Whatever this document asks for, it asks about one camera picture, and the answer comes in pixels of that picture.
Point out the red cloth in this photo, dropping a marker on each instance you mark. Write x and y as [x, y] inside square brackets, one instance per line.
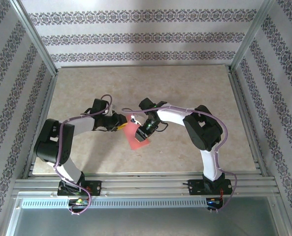
[131, 134]

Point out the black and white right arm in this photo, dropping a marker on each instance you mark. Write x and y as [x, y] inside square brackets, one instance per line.
[202, 132]

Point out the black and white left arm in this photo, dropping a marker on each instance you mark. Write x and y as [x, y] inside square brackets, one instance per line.
[52, 145]

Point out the grey metal tray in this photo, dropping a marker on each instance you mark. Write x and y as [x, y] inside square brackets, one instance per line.
[140, 223]

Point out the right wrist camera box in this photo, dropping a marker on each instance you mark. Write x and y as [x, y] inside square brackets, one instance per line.
[135, 120]

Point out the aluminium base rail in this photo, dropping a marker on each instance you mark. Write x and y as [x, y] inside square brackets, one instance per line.
[140, 184]

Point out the thin white wall-side rail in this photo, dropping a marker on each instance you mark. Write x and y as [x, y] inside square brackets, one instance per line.
[136, 66]

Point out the aluminium left side rail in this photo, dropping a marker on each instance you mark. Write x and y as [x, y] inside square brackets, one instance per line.
[42, 123]

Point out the aluminium right side rail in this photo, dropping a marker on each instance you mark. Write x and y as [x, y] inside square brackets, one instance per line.
[246, 118]

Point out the aluminium left frame post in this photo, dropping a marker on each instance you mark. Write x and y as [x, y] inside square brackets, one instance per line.
[35, 37]

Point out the aluminium frame post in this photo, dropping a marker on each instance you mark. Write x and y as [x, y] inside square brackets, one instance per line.
[251, 37]
[35, 37]

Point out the aluminium right frame post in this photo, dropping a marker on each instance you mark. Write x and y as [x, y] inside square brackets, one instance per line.
[251, 37]

